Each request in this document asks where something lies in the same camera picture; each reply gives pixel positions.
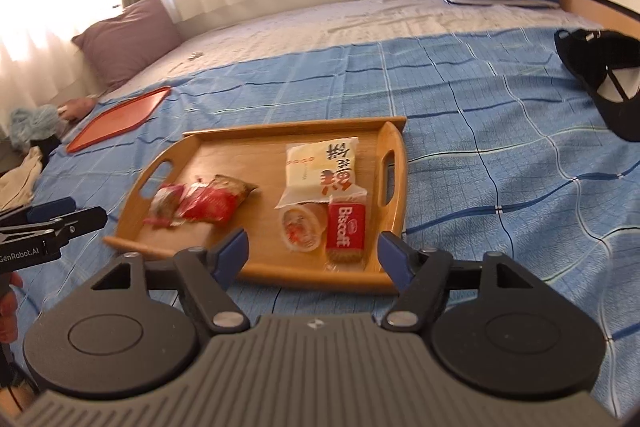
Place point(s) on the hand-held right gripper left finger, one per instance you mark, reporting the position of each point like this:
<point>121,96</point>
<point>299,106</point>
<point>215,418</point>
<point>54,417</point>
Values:
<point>231,254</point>

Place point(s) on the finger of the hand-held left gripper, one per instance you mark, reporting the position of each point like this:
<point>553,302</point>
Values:
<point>82,219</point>
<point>50,208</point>

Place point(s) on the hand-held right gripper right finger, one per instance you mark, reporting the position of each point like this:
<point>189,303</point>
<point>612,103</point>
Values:
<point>395,257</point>

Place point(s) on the puffy red snack packet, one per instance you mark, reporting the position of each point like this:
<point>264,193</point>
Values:
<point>210,202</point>

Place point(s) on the red biscuit packet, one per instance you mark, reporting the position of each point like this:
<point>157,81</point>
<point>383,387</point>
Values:
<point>345,227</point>

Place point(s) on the round jelly cup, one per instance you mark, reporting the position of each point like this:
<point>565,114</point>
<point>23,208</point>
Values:
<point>300,227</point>

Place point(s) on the pink white snack packet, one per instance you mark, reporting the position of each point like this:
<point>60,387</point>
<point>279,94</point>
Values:
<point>162,204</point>

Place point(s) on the white pastry packet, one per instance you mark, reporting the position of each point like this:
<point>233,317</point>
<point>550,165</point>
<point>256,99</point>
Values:
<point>320,167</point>

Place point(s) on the person's left hand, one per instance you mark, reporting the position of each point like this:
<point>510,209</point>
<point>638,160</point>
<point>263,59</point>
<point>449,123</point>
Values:
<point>7,307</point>

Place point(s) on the beige cloth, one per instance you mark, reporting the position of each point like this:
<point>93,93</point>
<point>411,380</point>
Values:
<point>20,179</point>

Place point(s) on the small black cloth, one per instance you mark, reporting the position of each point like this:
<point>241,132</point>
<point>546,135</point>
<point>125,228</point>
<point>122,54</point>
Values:
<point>45,147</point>

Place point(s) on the crumpled light blue cloth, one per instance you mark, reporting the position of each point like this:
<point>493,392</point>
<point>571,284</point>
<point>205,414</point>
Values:
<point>32,122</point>

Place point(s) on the pink brown soft item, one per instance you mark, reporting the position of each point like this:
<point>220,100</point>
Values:
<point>77,108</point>

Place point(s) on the flat red plastic tray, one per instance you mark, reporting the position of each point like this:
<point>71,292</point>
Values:
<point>120,119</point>

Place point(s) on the blue checked bedsheet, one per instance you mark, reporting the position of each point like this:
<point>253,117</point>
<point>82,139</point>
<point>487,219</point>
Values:
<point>500,207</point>

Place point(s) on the purple pillow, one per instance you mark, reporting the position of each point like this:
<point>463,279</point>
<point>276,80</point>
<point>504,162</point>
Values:
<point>127,42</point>

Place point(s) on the white patterned mattress sheet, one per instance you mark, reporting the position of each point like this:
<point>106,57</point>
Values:
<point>300,32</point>

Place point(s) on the black baseball cap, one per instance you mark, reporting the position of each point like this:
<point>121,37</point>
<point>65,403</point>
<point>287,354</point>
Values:
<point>585,62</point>

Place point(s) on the wooden bed frame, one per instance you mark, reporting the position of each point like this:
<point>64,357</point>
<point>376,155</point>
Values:
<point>600,7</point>

